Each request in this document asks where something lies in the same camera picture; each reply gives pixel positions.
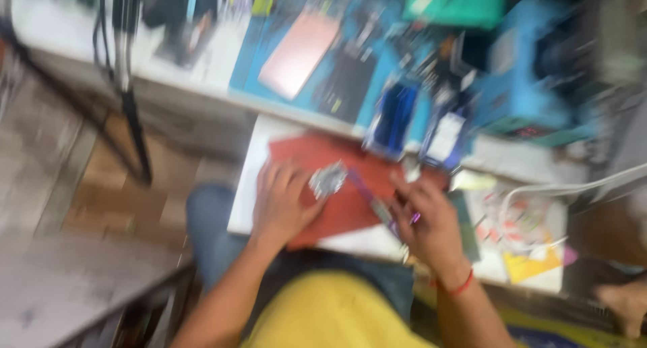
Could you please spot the pink phone back cover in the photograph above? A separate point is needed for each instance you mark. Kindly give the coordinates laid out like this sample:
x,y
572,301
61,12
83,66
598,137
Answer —
x,y
299,54

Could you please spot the person's left hand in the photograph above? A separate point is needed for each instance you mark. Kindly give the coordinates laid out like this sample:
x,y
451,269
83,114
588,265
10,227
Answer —
x,y
283,206

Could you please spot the green cutting mat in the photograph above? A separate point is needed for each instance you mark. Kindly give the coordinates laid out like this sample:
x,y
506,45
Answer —
x,y
455,4

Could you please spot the blue soldering station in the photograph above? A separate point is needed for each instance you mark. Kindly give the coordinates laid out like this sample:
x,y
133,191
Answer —
x,y
525,80

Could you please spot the blue phone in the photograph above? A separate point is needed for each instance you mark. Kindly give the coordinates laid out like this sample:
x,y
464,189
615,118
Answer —
x,y
392,118

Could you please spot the person's yellow shirt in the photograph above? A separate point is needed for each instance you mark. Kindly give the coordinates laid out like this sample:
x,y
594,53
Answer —
x,y
333,312

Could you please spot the person's right fingers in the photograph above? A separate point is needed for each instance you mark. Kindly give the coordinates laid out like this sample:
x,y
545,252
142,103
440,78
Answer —
x,y
409,201

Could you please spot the black phone board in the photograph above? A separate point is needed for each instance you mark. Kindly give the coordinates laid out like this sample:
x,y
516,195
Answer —
x,y
343,85

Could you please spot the silver metal part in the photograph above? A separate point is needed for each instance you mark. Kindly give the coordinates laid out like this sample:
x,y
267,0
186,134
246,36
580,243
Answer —
x,y
327,178

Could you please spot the person's left fingers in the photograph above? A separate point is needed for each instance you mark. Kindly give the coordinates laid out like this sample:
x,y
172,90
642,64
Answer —
x,y
288,178

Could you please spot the blue repair mat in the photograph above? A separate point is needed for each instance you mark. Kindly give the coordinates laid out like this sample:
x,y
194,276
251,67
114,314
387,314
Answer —
x,y
323,70

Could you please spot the phone with white label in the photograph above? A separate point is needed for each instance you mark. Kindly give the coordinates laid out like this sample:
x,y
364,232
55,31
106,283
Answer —
x,y
446,138

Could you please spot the red work mat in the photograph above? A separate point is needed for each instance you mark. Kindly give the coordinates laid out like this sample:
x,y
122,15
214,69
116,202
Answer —
x,y
349,191

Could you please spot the yellow paper sheet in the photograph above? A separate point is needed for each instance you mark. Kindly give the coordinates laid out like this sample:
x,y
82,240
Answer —
x,y
530,262

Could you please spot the pile of small colourful parts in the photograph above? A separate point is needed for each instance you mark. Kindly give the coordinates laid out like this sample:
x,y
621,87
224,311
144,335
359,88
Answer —
x,y
515,221

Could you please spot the white pull-out board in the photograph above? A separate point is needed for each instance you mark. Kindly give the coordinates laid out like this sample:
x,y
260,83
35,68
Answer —
x,y
323,186

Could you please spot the person's right hand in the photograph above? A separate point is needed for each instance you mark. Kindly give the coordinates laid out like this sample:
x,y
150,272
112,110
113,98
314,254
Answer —
x,y
429,226

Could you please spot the black tripod stand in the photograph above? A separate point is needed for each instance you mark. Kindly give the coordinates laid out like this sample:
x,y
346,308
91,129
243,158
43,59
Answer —
x,y
124,75

